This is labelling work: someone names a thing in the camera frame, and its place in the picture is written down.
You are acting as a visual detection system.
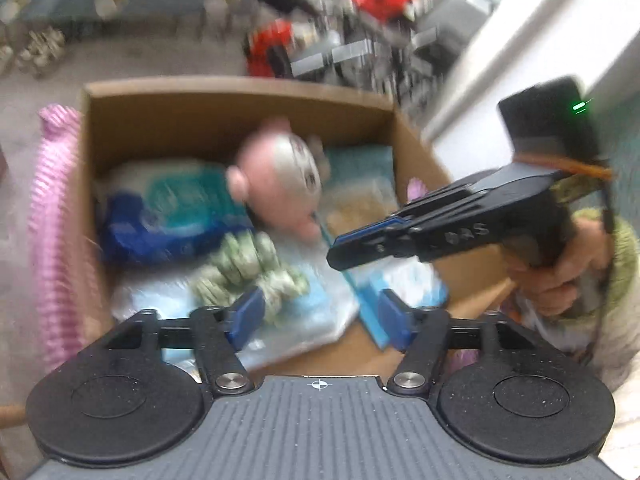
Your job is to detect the pink checked tablecloth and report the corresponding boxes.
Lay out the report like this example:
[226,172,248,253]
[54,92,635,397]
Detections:
[27,104,501,376]

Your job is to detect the orange cable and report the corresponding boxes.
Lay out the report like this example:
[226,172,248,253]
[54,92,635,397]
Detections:
[520,156,615,181]

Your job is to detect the person's right hand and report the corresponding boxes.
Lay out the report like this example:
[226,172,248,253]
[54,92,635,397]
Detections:
[507,220,618,318]

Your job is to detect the black wheelchair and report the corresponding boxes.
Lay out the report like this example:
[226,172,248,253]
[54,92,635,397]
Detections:
[290,0,501,111]

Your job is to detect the blue white wipes packet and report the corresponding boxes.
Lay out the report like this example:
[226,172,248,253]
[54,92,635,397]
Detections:
[97,159,256,267]

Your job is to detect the light blue face mask packet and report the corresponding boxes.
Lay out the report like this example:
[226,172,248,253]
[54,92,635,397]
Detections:
[110,237,362,361]

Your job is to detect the red plastic object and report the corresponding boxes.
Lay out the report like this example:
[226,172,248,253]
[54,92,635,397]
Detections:
[245,20,297,77]

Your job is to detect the green white plush toy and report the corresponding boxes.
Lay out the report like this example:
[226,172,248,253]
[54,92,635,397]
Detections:
[192,230,311,326]

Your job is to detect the white sneaker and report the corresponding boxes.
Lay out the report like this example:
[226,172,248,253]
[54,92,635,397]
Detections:
[27,27,66,61]
[15,50,51,78]

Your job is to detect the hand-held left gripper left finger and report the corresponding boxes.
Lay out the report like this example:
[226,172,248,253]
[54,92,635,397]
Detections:
[102,287,266,396]

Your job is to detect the pink doll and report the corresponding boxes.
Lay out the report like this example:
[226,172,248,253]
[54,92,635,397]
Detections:
[225,116,331,241]

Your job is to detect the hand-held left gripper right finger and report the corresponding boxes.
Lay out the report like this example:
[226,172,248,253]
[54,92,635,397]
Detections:
[377,290,538,396]

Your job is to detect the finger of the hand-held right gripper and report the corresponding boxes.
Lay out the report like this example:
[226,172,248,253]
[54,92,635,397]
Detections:
[327,241,431,271]
[331,216,421,253]

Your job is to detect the brown cardboard box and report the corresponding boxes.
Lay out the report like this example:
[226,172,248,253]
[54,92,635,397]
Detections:
[70,76,516,378]

